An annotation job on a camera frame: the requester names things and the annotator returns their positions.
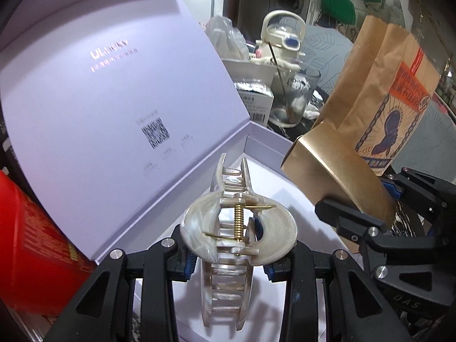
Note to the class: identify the clear drinking glass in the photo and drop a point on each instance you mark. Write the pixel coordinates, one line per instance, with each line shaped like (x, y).
(283, 112)

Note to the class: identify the brown printed paper bag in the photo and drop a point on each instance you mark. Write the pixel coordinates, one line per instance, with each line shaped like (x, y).
(374, 89)

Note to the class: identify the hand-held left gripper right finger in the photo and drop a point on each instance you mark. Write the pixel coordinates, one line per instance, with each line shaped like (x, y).
(272, 272)

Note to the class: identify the small white barcode box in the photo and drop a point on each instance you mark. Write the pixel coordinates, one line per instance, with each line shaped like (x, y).
(256, 103)

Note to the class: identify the gold cardboard box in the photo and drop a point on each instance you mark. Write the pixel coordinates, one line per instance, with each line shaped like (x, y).
(331, 164)

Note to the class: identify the white storage box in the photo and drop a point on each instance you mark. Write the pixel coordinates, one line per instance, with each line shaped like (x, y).
(245, 69)

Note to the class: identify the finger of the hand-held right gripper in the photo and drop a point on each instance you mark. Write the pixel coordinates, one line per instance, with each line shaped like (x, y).
(391, 188)
(351, 226)

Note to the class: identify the lavender white gift box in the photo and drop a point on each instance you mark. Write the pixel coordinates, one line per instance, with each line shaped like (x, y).
(107, 96)

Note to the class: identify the pearl beige hair claw clip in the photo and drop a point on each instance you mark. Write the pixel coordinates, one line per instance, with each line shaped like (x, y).
(199, 221)

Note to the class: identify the red cardboard box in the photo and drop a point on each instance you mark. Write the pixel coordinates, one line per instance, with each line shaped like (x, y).
(32, 249)

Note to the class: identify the crumpled white tissue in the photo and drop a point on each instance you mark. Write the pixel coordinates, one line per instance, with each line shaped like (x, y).
(297, 94)

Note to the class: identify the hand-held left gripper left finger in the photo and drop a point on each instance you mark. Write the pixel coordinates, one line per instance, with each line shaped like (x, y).
(187, 268)

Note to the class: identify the clear plastic bag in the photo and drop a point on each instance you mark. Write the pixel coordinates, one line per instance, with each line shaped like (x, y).
(224, 35)

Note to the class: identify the thin stirring stick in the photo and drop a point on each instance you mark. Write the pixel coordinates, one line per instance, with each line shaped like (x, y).
(279, 78)

